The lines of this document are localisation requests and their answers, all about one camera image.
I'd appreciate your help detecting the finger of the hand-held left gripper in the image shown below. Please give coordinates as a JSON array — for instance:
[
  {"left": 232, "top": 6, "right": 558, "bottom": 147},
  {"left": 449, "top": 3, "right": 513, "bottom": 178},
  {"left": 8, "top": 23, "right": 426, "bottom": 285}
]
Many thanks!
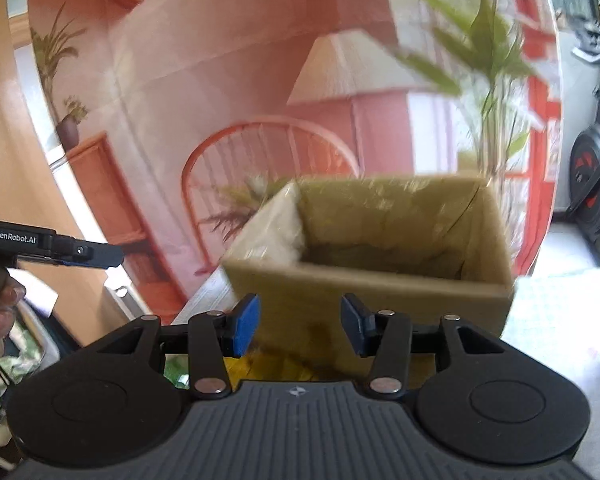
[{"left": 50, "top": 236, "right": 126, "bottom": 268}]

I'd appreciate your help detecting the yellow snack bag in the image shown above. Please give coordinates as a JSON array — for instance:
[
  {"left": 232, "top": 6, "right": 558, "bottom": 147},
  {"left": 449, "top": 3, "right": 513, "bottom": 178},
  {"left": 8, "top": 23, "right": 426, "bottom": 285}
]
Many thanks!
[{"left": 225, "top": 347, "right": 381, "bottom": 383}]

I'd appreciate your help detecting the white paper sheet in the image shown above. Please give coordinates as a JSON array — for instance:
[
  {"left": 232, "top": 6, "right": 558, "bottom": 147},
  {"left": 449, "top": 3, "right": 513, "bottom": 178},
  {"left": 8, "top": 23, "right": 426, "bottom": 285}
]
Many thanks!
[{"left": 22, "top": 285, "right": 58, "bottom": 317}]

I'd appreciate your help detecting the brown cardboard box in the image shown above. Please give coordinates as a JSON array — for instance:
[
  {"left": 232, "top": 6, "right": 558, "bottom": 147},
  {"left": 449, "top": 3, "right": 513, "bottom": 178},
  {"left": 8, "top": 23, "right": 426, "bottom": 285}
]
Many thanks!
[{"left": 220, "top": 174, "right": 516, "bottom": 371}]

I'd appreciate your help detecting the black exercise bike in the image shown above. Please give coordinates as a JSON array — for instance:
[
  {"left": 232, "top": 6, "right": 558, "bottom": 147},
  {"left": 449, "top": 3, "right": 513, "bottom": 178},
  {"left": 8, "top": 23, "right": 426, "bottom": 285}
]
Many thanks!
[{"left": 565, "top": 25, "right": 600, "bottom": 268}]

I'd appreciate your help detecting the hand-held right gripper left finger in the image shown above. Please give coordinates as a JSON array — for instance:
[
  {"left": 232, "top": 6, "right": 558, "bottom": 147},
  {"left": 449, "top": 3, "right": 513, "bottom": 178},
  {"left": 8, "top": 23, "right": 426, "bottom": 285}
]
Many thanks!
[{"left": 82, "top": 294, "right": 260, "bottom": 402}]

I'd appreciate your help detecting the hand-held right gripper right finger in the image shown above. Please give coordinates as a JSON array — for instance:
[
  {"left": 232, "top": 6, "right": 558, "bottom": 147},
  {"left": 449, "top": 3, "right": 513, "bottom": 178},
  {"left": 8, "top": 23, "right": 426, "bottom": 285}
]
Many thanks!
[{"left": 341, "top": 294, "right": 516, "bottom": 401}]

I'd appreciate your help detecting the floral patterned cloth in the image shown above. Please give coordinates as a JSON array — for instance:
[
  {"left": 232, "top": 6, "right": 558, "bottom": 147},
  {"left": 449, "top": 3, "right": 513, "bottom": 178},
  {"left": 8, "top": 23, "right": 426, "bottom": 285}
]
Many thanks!
[{"left": 0, "top": 300, "right": 47, "bottom": 411}]

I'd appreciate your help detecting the pale plaid tablecloth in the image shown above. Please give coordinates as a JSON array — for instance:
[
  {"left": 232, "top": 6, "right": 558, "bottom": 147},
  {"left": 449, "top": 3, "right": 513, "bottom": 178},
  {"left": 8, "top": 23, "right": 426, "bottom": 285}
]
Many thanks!
[{"left": 172, "top": 220, "right": 600, "bottom": 480}]

